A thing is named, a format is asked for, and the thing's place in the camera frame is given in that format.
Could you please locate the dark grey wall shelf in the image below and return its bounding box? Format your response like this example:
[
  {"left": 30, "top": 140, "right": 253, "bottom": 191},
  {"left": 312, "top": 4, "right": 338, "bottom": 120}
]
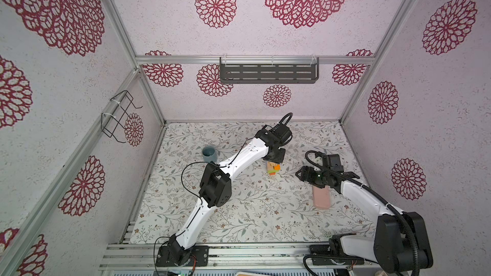
[{"left": 219, "top": 57, "right": 319, "bottom": 84}]

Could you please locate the pink sponge block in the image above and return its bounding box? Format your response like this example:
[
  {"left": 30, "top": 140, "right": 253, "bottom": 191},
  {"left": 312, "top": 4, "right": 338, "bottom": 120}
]
[{"left": 312, "top": 186, "right": 331, "bottom": 210}]

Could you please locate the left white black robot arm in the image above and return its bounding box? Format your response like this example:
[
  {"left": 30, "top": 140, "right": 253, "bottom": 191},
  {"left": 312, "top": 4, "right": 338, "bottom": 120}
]
[{"left": 168, "top": 122, "right": 292, "bottom": 256}]

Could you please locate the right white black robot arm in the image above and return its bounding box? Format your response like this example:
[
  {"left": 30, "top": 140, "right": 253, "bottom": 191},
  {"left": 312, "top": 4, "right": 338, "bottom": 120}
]
[{"left": 295, "top": 151, "right": 433, "bottom": 275}]

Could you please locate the aluminium front rail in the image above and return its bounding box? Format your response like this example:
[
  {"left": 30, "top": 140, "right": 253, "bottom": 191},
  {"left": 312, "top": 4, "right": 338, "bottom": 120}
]
[{"left": 98, "top": 241, "right": 384, "bottom": 270}]

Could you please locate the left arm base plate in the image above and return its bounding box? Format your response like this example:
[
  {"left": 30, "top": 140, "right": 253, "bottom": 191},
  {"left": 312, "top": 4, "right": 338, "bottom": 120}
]
[{"left": 155, "top": 245, "right": 210, "bottom": 267}]

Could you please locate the teal ceramic cup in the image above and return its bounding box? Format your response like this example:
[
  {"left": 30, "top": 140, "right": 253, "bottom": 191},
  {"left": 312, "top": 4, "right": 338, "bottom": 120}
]
[{"left": 202, "top": 146, "right": 218, "bottom": 163}]

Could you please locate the black wire wall rack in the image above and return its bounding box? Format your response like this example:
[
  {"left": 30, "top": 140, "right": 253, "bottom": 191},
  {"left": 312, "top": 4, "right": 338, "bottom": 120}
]
[{"left": 100, "top": 90, "right": 144, "bottom": 147}]

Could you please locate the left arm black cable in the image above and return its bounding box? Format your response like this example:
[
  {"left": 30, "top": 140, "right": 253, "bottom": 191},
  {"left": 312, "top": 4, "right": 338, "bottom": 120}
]
[{"left": 152, "top": 112, "right": 294, "bottom": 273}]

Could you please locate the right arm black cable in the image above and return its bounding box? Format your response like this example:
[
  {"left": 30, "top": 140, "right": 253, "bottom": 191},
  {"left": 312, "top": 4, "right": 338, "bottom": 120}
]
[{"left": 302, "top": 150, "right": 421, "bottom": 276}]

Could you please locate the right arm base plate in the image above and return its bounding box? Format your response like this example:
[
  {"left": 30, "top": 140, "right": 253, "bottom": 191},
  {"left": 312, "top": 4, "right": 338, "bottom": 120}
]
[{"left": 309, "top": 244, "right": 364, "bottom": 266}]

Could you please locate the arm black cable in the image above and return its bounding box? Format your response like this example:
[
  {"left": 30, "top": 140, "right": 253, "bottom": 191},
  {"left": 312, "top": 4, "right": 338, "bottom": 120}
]
[
  {"left": 152, "top": 112, "right": 294, "bottom": 273},
  {"left": 302, "top": 150, "right": 421, "bottom": 276}
]

